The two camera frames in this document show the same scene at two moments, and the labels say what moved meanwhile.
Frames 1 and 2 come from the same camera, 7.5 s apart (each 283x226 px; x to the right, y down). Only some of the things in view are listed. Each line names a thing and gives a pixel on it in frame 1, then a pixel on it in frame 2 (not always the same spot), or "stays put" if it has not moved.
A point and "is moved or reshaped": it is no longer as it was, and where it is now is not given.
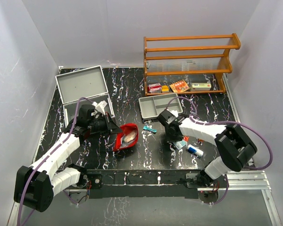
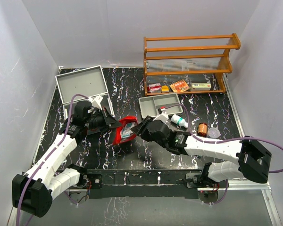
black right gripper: (177, 138) → (138, 129)
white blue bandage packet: (179, 144) is moved or reshaped
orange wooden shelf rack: (187, 65) stays put
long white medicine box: (201, 86) stays put
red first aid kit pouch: (127, 138) is moved or reshaped
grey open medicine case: (90, 84) stays put
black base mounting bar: (143, 183) stays put
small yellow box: (165, 88) stays put
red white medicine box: (154, 88) stays put
